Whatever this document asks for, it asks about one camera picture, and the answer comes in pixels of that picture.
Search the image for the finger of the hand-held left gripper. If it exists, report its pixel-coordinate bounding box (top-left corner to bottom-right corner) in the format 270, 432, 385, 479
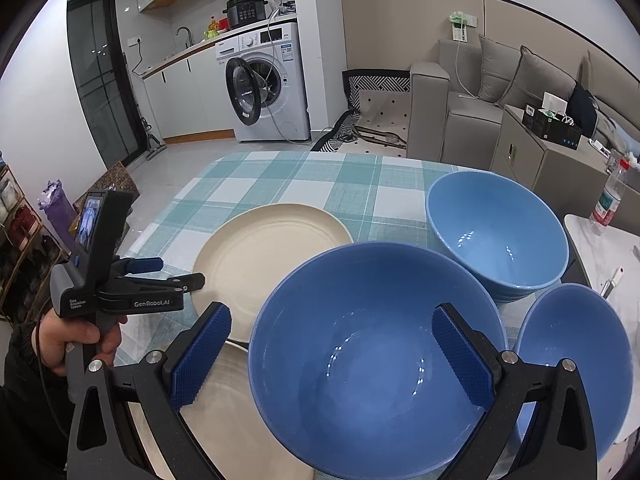
112, 257, 165, 278
124, 272, 206, 295

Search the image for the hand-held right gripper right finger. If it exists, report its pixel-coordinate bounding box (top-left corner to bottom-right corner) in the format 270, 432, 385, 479
431, 304, 598, 480

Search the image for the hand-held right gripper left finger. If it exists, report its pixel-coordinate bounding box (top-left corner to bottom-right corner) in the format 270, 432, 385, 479
67, 301, 233, 480

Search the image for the cream round plate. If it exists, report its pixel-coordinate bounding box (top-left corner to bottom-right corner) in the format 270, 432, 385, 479
192, 204, 353, 343
125, 342, 316, 480

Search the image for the large blue bowl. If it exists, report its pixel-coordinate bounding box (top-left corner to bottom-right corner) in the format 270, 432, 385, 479
248, 241, 510, 480

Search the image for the person's left forearm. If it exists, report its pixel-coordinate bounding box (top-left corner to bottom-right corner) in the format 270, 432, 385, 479
0, 320, 76, 480

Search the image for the person's left hand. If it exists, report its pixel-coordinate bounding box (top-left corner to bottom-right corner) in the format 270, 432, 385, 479
32, 305, 123, 377

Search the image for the purple bag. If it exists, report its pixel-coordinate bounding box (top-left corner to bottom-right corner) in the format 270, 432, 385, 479
39, 179, 76, 261

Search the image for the patterned brown box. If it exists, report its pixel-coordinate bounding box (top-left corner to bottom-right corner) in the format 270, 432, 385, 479
74, 160, 141, 211

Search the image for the storage shelf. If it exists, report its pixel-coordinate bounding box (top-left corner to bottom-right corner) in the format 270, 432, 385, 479
0, 150, 66, 321

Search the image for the upright vacuum cleaner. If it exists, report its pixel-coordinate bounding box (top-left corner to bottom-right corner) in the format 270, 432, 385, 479
137, 115, 168, 157

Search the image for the dark glass door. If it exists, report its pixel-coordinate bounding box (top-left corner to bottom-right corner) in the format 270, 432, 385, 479
66, 0, 143, 173

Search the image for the teal checked tablecloth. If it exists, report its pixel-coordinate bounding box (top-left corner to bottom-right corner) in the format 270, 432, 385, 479
107, 151, 591, 480

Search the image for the white kitchen counter cabinet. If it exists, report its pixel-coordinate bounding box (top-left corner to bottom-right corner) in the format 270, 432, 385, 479
141, 40, 236, 142

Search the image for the white marble coffee table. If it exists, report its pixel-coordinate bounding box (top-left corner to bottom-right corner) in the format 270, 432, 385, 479
564, 214, 640, 323

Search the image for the grey side cabinet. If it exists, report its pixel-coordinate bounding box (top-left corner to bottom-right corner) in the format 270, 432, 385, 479
490, 105, 626, 198

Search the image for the plastic water bottle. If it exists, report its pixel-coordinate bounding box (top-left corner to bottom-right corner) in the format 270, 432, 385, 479
589, 159, 631, 236

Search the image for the white washing machine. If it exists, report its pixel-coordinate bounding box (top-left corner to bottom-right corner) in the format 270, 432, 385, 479
215, 22, 312, 142

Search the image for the black box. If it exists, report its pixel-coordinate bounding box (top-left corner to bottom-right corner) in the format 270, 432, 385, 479
521, 105, 583, 150

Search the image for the grey sofa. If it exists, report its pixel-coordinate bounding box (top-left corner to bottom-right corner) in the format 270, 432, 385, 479
407, 35, 640, 173

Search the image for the black pressure cooker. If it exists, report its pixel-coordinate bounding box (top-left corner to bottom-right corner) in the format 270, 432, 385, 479
223, 0, 271, 28

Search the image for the dark navy cushion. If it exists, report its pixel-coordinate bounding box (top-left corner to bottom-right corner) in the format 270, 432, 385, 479
567, 82, 599, 136

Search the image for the grey cushion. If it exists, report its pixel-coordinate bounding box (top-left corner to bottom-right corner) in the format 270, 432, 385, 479
500, 46, 591, 111
477, 35, 523, 106

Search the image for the white-handled knife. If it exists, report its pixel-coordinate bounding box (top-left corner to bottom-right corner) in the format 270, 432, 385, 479
599, 267, 626, 298

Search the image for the green wall charger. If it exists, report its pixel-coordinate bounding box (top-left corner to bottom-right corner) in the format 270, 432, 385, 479
447, 10, 476, 42

